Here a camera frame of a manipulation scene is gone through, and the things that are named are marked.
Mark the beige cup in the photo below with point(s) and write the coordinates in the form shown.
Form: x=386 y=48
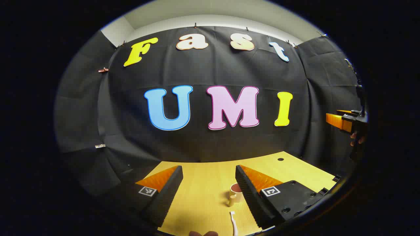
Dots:
x=234 y=195

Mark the black backdrop cloth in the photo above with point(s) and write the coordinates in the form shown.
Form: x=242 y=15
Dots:
x=197 y=72

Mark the white pink toothbrush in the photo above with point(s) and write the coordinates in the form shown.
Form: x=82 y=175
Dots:
x=234 y=224

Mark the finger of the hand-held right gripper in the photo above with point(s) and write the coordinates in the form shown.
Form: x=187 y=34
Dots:
x=338 y=120

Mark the black desk clamp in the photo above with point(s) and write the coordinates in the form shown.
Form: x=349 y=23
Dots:
x=336 y=178
x=324 y=191

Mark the copper cloth clip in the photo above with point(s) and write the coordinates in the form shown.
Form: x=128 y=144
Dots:
x=103 y=70

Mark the wooden desktop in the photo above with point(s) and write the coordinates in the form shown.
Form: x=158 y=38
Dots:
x=203 y=183

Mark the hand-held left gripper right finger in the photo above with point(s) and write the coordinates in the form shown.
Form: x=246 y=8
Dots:
x=249 y=193

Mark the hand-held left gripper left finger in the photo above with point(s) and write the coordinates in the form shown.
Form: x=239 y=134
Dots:
x=169 y=193

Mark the silver cloth clip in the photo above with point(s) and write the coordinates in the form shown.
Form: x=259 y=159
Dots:
x=100 y=146

